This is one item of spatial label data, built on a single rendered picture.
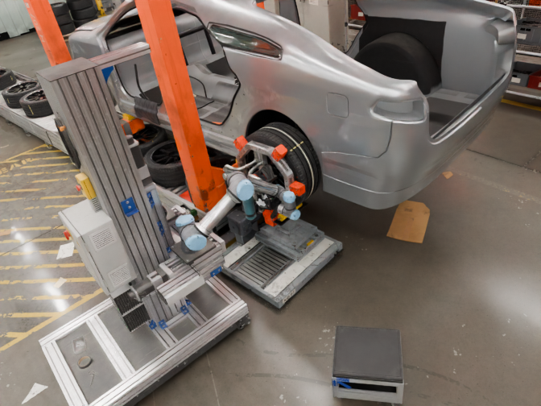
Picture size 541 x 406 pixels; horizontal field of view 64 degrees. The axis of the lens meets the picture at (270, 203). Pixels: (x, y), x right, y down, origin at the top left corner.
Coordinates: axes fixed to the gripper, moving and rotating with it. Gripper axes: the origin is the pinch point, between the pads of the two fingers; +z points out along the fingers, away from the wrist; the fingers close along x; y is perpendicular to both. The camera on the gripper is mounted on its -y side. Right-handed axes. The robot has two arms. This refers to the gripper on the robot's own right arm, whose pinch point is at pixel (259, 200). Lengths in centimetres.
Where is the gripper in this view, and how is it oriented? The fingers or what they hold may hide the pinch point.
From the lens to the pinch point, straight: 311.2
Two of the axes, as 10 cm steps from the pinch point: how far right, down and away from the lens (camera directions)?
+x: -6.7, 5.1, -5.4
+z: -7.3, -3.2, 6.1
